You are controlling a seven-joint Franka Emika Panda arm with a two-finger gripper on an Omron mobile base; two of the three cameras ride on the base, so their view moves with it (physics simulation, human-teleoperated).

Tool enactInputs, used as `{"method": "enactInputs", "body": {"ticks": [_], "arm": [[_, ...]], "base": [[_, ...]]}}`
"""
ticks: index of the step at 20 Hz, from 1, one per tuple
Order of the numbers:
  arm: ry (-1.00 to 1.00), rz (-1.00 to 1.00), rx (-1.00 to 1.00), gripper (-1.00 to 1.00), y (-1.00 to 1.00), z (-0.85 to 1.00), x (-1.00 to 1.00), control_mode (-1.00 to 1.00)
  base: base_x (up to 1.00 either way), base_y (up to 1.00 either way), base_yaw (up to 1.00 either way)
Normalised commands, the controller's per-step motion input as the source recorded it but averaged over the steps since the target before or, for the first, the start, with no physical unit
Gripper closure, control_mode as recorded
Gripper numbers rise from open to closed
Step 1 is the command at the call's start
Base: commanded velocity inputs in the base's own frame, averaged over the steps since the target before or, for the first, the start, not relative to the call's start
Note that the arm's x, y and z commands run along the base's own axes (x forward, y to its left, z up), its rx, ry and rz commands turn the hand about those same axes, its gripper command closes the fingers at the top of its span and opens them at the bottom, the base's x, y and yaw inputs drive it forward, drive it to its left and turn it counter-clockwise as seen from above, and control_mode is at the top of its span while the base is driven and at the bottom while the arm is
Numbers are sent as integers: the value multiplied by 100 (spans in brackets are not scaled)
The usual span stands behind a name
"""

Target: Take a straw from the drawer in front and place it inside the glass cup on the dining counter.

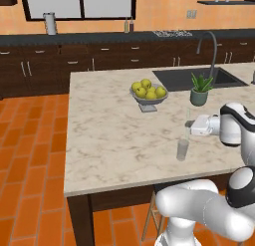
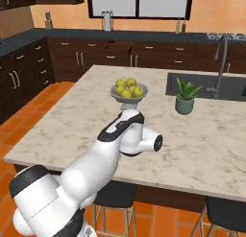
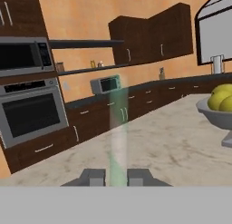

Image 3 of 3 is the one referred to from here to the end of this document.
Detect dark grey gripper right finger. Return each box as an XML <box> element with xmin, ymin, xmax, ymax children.
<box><xmin>127</xmin><ymin>169</ymin><xmax>173</xmax><ymax>187</ymax></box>

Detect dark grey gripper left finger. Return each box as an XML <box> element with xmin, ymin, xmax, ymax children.
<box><xmin>61</xmin><ymin>169</ymin><xmax>106</xmax><ymax>187</ymax></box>

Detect dark brown base cupboards run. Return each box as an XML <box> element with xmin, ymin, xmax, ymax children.
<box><xmin>2</xmin><ymin>73</ymin><xmax>232</xmax><ymax>175</ymax></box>

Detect silver toaster oven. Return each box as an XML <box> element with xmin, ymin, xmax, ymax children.
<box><xmin>90</xmin><ymin>74</ymin><xmax>122</xmax><ymax>96</ymax></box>

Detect grey fruit bowl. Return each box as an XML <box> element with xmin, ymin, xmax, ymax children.
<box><xmin>195</xmin><ymin>97</ymin><xmax>232</xmax><ymax>149</ymax></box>

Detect yellow lemon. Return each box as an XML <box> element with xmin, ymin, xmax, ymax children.
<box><xmin>217</xmin><ymin>95</ymin><xmax>232</xmax><ymax>113</ymax></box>
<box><xmin>207</xmin><ymin>90</ymin><xmax>232</xmax><ymax>112</ymax></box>
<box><xmin>210</xmin><ymin>83</ymin><xmax>232</xmax><ymax>97</ymax></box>

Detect brown jar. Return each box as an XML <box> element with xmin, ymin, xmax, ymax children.
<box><xmin>55</xmin><ymin>61</ymin><xmax>65</xmax><ymax>73</ymax></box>

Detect white paper towel roll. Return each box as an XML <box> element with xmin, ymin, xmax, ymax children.
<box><xmin>210</xmin><ymin>54</ymin><xmax>226</xmax><ymax>75</ymax></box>

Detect silver built-in microwave oven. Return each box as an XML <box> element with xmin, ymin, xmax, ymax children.
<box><xmin>0</xmin><ymin>36</ymin><xmax>56</xmax><ymax>78</ymax></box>

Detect black framed arched window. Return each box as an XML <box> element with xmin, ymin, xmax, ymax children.
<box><xmin>194</xmin><ymin>0</ymin><xmax>232</xmax><ymax>67</ymax></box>

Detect dark brown tall cupboard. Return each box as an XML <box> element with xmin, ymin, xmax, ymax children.
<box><xmin>0</xmin><ymin>0</ymin><xmax>50</xmax><ymax>39</ymax></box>

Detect dark grey wall shelf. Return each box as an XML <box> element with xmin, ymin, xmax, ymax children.
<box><xmin>48</xmin><ymin>39</ymin><xmax>125</xmax><ymax>50</ymax></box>
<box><xmin>57</xmin><ymin>63</ymin><xmax>131</xmax><ymax>77</ymax></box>

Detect dark brown wall cupboards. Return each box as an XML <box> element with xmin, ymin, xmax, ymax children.
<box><xmin>108</xmin><ymin>2</ymin><xmax>195</xmax><ymax>66</ymax></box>

